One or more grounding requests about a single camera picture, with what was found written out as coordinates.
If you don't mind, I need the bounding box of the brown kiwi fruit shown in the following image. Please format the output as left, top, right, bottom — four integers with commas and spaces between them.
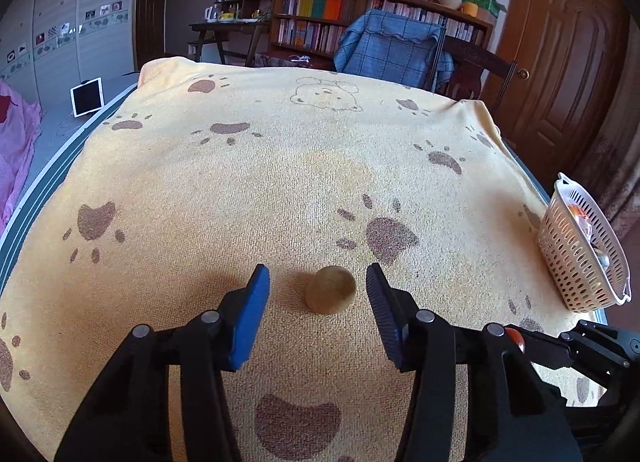
305, 265, 357, 315

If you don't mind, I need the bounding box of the orange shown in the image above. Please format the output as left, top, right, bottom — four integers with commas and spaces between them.
567, 202, 593, 245

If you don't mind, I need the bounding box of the red tomato right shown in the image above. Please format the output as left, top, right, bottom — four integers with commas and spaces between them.
504, 327, 525, 352

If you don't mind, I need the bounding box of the white plastic basket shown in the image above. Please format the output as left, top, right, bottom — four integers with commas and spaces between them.
538, 173, 631, 314

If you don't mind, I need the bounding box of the yellow paw print blanket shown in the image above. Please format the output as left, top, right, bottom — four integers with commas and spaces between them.
1, 58, 577, 461

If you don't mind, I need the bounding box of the white tablet on stand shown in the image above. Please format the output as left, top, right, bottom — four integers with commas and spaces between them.
70, 77, 104, 118

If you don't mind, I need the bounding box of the chair with blue blanket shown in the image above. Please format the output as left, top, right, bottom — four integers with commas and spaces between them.
333, 10, 454, 92

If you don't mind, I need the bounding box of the dark wooden desk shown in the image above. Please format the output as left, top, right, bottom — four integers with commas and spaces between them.
188, 18, 270, 67

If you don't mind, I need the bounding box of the pink bed cover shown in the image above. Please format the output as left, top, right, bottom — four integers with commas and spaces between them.
0, 81, 42, 231

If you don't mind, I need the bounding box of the wooden bookshelf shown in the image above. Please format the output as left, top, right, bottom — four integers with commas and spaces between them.
269, 0, 506, 58

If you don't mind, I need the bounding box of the white wardrobe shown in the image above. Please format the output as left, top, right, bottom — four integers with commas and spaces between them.
1, 0, 134, 110

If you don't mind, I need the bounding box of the brown wooden door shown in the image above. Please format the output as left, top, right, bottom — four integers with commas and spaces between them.
483, 0, 629, 189

